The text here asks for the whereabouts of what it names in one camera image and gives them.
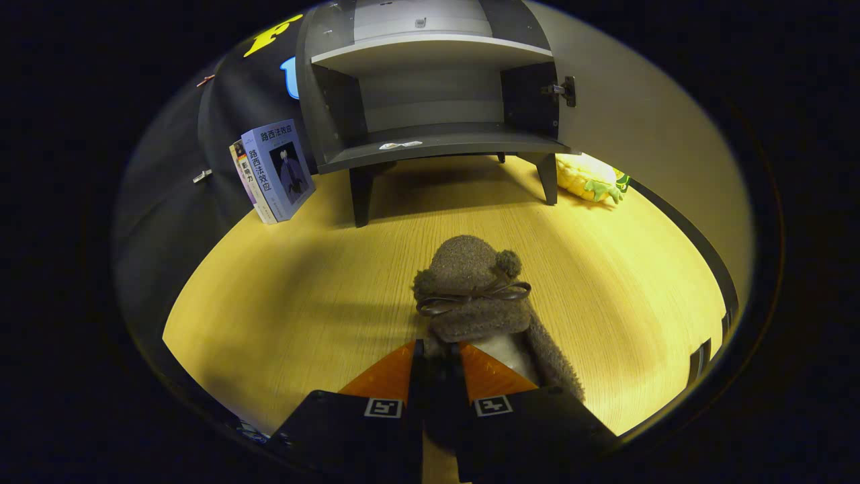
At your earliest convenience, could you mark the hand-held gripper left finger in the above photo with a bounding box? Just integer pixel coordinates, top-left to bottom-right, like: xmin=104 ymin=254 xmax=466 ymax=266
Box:
xmin=269 ymin=339 xmax=426 ymax=484

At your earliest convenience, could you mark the blue book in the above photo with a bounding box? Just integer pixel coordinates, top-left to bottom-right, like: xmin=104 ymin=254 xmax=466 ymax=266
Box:
xmin=241 ymin=119 xmax=316 ymax=223

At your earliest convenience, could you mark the yellow plush toy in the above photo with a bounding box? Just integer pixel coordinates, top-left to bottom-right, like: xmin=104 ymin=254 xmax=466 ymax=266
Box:
xmin=555 ymin=153 xmax=631 ymax=206

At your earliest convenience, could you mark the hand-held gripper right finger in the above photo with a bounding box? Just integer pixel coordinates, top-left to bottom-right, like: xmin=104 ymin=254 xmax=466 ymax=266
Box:
xmin=458 ymin=340 xmax=616 ymax=484

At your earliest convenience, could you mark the black backdrop cloth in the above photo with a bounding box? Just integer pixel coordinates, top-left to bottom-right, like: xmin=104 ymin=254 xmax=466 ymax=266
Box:
xmin=111 ymin=10 xmax=320 ymax=431

